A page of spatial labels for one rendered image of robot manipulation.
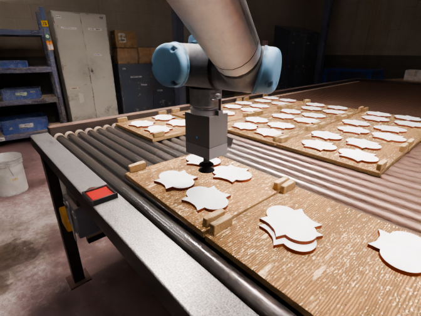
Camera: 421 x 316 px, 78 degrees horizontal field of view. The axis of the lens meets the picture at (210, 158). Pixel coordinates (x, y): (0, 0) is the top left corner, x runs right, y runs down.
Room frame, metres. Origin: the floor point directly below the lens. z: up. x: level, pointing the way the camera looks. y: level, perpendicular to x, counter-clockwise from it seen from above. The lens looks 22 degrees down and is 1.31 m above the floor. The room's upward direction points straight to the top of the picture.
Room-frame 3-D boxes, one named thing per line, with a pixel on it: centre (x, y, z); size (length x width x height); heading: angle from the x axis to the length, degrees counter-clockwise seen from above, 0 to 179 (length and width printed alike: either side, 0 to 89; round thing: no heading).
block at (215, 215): (0.51, -0.01, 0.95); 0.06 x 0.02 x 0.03; 131
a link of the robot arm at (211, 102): (0.61, 0.01, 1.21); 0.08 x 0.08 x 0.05
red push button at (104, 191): (0.67, 0.32, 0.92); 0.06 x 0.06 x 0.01; 42
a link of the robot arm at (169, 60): (0.52, 0.04, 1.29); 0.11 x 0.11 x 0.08; 64
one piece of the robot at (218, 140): (0.63, -0.01, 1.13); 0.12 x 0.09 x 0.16; 136
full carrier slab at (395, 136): (1.30, -0.82, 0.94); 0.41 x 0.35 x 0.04; 42
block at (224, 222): (0.49, -0.02, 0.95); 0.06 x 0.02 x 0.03; 132
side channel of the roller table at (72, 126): (2.67, -0.65, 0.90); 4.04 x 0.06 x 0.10; 132
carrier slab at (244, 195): (0.75, 0.02, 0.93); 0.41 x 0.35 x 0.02; 41
